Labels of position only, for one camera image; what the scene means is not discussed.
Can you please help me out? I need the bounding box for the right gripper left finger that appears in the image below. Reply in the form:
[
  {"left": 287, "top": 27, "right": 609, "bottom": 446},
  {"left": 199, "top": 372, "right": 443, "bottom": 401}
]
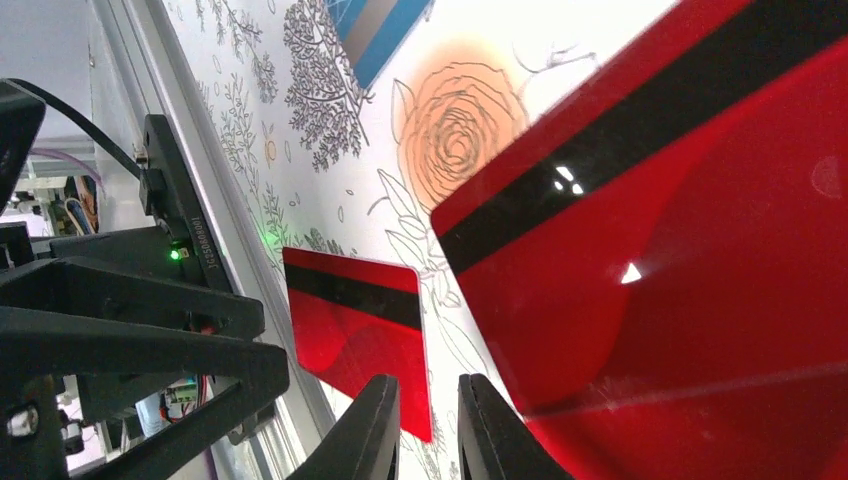
[{"left": 288, "top": 374, "right": 400, "bottom": 480}]

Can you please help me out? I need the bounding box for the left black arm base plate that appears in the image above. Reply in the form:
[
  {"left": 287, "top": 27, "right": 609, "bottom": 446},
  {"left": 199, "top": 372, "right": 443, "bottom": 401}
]
[{"left": 136, "top": 114, "right": 233, "bottom": 293}]

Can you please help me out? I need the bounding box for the red card upper stack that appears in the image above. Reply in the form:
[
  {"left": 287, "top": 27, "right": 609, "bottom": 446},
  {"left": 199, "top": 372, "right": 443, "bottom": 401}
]
[{"left": 431, "top": 1, "right": 847, "bottom": 479}]

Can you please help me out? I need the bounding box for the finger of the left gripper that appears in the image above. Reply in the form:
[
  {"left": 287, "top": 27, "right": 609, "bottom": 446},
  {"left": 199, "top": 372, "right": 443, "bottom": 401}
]
[{"left": 1, "top": 258, "right": 289, "bottom": 479}]

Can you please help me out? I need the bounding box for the blue card far left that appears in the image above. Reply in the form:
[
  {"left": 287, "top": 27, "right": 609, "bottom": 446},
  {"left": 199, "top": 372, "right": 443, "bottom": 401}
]
[{"left": 324, "top": 0, "right": 433, "bottom": 88}]

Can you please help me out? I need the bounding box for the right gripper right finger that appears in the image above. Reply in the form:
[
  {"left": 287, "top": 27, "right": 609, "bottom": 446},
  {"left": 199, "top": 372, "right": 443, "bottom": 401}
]
[{"left": 457, "top": 373, "right": 573, "bottom": 480}]

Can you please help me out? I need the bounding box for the aluminium front rail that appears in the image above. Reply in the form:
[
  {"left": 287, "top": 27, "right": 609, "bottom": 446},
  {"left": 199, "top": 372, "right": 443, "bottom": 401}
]
[{"left": 87, "top": 1, "right": 334, "bottom": 479}]

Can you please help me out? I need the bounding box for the floral patterned table mat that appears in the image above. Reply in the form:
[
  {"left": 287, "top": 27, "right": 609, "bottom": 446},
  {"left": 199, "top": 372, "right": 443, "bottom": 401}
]
[{"left": 166, "top": 1, "right": 671, "bottom": 479}]

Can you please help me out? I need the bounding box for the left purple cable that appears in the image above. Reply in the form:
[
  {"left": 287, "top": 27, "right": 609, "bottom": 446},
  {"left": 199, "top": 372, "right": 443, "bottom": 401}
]
[{"left": 26, "top": 146, "right": 106, "bottom": 190}]

